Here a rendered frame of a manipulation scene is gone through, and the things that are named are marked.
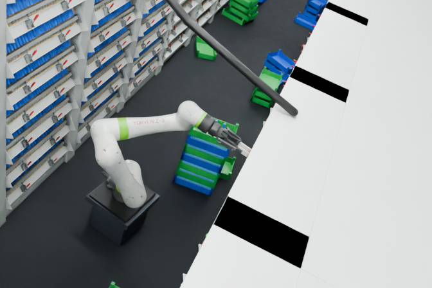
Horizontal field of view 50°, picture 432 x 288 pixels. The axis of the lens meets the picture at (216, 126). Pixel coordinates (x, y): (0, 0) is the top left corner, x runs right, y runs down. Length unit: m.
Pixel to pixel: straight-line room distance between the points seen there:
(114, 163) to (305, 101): 1.13
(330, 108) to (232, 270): 0.72
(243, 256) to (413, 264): 0.41
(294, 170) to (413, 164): 0.41
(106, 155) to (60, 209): 0.97
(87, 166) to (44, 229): 0.59
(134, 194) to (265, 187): 1.51
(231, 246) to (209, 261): 0.06
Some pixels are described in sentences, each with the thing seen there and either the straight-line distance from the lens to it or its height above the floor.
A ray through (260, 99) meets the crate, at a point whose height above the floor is 0.05.
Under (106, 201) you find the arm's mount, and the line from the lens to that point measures 2.85.
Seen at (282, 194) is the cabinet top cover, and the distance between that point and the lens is 1.12.
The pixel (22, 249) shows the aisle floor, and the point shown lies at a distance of 3.00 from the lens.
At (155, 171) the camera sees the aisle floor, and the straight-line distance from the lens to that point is 3.49.
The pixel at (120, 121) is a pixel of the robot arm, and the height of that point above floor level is 0.92.
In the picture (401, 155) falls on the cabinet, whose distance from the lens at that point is 1.46.
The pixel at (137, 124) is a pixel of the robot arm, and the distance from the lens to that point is 2.42.
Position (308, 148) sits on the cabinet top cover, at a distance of 1.28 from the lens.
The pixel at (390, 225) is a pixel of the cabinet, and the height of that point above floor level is 1.74.
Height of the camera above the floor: 2.49
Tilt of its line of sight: 38 degrees down
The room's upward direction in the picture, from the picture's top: 21 degrees clockwise
